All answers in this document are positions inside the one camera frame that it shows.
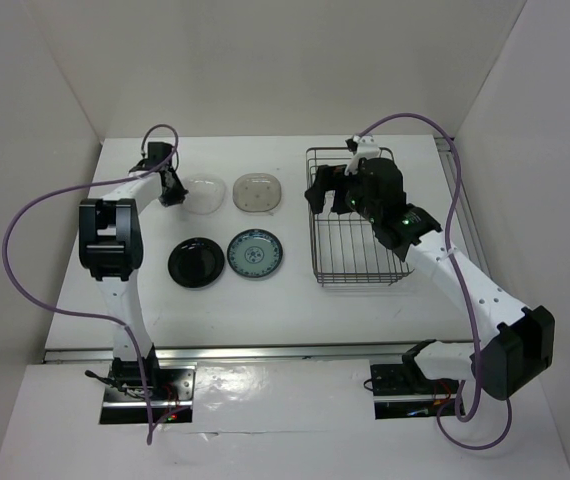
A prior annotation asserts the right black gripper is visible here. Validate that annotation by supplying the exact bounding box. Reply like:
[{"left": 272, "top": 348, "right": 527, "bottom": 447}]
[{"left": 304, "top": 164, "right": 380, "bottom": 223}]

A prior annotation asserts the clear textured glass plate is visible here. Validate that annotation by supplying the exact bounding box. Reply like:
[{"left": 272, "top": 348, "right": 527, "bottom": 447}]
[{"left": 182, "top": 174, "right": 227, "bottom": 215}]

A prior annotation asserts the black round plate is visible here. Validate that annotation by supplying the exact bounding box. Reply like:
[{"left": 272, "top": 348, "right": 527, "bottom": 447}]
[{"left": 167, "top": 237, "right": 225, "bottom": 289}]

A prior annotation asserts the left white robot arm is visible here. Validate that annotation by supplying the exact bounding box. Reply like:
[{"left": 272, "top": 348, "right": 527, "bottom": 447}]
[{"left": 78, "top": 141, "right": 188, "bottom": 399}]

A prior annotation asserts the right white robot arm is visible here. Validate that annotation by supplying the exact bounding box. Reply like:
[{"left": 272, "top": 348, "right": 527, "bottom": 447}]
[{"left": 305, "top": 157, "right": 555, "bottom": 401}]

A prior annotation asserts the smoky square glass plate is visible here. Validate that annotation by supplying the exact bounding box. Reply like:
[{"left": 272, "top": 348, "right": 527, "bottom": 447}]
[{"left": 232, "top": 173, "right": 282, "bottom": 214}]

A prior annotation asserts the blue floral patterned plate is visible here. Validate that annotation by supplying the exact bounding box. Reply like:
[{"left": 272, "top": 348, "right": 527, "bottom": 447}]
[{"left": 226, "top": 229, "right": 284, "bottom": 280}]

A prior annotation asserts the grey wire dish rack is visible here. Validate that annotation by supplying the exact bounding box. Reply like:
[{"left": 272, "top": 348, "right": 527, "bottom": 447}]
[{"left": 306, "top": 147, "right": 412, "bottom": 287}]

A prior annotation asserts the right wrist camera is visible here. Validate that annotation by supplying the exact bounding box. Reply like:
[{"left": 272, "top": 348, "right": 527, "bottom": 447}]
[{"left": 344, "top": 135, "right": 380, "bottom": 176}]

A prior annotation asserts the right side aluminium rail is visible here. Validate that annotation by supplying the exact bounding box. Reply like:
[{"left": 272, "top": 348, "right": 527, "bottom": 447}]
[{"left": 434, "top": 137, "right": 490, "bottom": 274}]

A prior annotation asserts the aluminium rail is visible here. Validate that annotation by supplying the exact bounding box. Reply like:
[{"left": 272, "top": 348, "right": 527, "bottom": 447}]
[
  {"left": 434, "top": 137, "right": 490, "bottom": 274},
  {"left": 42, "top": 342, "right": 471, "bottom": 365}
]

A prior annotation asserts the front aluminium rail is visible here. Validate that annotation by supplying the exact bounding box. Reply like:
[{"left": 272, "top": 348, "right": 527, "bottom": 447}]
[{"left": 42, "top": 342, "right": 471, "bottom": 365}]

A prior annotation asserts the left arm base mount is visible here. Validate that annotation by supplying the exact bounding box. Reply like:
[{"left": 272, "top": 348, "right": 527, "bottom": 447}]
[{"left": 84, "top": 366, "right": 196, "bottom": 425}]

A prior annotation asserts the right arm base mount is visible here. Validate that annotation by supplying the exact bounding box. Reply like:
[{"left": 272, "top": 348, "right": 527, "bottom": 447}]
[{"left": 363, "top": 364, "right": 459, "bottom": 420}]

